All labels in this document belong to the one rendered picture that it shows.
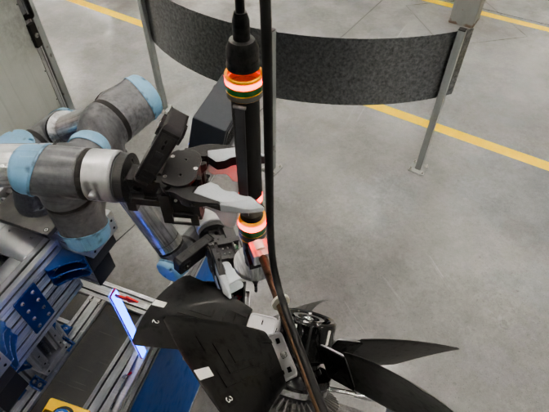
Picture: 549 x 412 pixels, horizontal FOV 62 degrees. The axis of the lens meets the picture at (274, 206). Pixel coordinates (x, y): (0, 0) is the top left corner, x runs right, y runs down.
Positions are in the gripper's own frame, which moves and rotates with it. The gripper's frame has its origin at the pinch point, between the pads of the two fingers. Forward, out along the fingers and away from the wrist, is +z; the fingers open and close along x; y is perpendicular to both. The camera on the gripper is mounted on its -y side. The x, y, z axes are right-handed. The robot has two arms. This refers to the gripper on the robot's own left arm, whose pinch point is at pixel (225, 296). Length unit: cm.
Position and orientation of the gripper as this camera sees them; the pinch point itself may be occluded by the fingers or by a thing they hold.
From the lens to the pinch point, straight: 106.1
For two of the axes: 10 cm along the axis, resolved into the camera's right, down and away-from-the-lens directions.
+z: 3.5, 7.0, -6.3
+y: 9.3, -1.8, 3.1
